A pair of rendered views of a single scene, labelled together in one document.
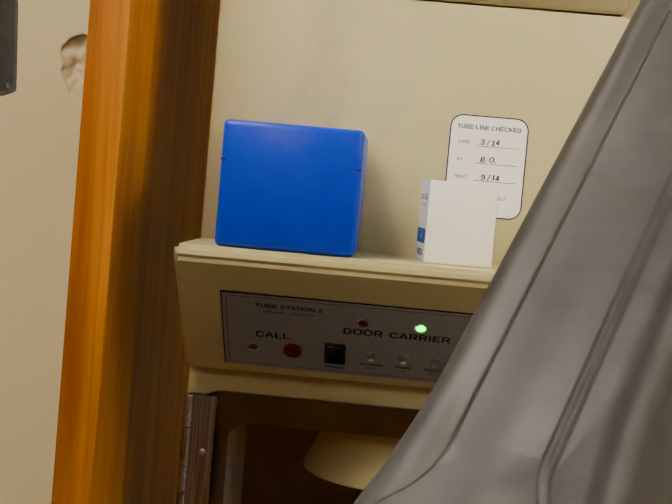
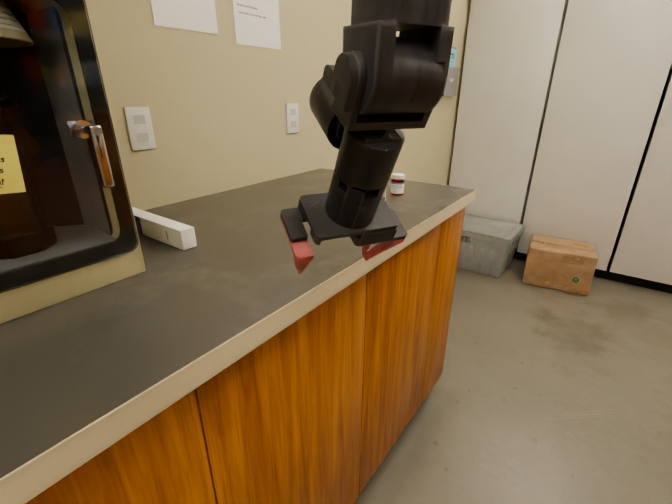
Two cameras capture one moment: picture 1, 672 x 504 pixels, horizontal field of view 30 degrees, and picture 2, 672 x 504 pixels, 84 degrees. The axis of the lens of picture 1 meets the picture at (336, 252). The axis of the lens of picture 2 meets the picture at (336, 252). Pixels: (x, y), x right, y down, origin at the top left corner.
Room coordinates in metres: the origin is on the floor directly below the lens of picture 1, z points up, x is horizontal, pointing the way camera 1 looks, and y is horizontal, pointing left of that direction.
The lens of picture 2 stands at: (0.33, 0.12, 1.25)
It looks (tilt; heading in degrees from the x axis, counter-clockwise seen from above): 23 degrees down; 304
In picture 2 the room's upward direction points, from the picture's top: straight up
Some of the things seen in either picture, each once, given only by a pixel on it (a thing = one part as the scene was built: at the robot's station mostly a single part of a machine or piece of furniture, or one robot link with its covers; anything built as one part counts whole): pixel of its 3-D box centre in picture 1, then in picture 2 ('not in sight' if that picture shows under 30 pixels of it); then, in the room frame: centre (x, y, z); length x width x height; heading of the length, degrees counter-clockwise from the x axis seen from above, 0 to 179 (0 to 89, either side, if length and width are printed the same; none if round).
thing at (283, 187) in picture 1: (294, 188); not in sight; (0.94, 0.03, 1.56); 0.10 x 0.10 x 0.09; 87
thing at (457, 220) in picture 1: (456, 222); not in sight; (0.93, -0.09, 1.54); 0.05 x 0.05 x 0.06; 3
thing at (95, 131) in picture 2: not in sight; (95, 154); (0.95, -0.16, 1.17); 0.05 x 0.03 x 0.10; 177
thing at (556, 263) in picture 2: not in sight; (558, 263); (0.34, -2.76, 0.14); 0.41 x 0.33 x 0.29; 4
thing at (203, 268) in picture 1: (394, 325); not in sight; (0.93, -0.05, 1.46); 0.32 x 0.11 x 0.10; 87
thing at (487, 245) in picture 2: not in sight; (473, 243); (0.93, -2.76, 0.17); 0.60 x 0.42 x 0.33; 175
